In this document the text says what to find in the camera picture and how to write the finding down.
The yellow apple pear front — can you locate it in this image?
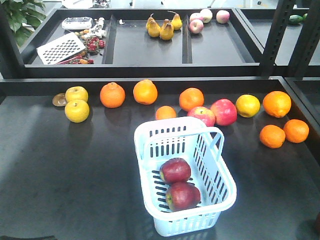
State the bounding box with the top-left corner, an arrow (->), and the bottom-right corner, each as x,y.
64,99 -> 90,123

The large red apple left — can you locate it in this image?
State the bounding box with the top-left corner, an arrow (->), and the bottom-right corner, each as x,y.
187,106 -> 216,127

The pink apple front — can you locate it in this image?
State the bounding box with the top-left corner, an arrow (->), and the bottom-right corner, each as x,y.
189,19 -> 204,34

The pink apple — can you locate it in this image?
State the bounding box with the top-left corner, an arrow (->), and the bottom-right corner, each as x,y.
189,12 -> 203,22
216,10 -> 230,24
200,8 -> 213,24
189,19 -> 204,34

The green avocado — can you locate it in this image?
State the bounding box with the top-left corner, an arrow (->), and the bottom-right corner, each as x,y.
288,14 -> 304,25

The green potted plant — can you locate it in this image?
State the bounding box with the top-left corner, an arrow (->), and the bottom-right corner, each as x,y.
0,0 -> 46,47

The orange near divider upper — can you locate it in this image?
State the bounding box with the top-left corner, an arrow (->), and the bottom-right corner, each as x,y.
262,91 -> 292,118

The large red apple right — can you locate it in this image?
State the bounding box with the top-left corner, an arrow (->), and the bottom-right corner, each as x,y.
210,98 -> 238,126

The brown yellow pears group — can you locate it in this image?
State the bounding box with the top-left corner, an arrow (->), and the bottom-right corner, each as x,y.
145,10 -> 183,41

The small orange behind basket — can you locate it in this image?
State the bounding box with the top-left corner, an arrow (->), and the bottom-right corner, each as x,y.
155,105 -> 177,120

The black perforated upright post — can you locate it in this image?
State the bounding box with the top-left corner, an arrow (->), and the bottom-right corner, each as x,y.
259,0 -> 296,77

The small orange left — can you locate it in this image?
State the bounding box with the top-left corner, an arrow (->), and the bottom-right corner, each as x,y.
259,124 -> 286,149

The large red apple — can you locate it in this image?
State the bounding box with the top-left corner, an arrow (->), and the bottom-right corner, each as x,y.
187,106 -> 216,127
210,98 -> 238,126

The yellow apple pear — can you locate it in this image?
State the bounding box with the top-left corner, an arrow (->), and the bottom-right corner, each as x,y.
65,86 -> 89,103
64,99 -> 90,123

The light blue plastic basket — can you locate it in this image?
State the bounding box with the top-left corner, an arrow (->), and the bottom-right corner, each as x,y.
134,116 -> 237,237

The pink apple far right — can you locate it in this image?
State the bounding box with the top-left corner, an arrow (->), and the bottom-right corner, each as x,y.
216,10 -> 230,24

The small orange right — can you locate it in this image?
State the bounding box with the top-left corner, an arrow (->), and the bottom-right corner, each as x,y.
283,119 -> 310,144

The black wooden produce stand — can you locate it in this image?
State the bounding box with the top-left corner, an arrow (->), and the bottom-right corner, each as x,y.
0,8 -> 320,240

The white plastic device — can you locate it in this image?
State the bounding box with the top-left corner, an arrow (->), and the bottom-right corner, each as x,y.
61,17 -> 93,30

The pink apple back left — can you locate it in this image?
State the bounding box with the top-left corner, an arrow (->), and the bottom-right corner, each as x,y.
189,12 -> 203,22

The white perforated plastic tray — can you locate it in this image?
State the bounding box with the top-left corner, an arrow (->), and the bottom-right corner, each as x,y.
36,32 -> 86,65

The yellow apple pear back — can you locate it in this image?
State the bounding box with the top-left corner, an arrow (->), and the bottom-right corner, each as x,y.
65,86 -> 89,103

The pink apple back middle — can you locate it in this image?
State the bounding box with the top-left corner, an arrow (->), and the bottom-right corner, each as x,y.
200,8 -> 213,24

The yellow citrus fruit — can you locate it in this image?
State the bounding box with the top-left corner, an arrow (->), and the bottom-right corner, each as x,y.
235,94 -> 261,118

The large orange back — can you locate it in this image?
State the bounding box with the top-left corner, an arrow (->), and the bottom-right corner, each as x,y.
179,87 -> 205,112

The red cherry tomato pile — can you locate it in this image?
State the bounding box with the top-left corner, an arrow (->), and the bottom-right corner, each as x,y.
84,37 -> 106,54

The brown mushroom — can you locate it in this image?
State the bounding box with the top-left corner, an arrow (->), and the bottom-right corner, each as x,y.
52,93 -> 67,107

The bumpy orange far left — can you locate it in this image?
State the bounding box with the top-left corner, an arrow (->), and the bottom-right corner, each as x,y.
99,82 -> 126,109

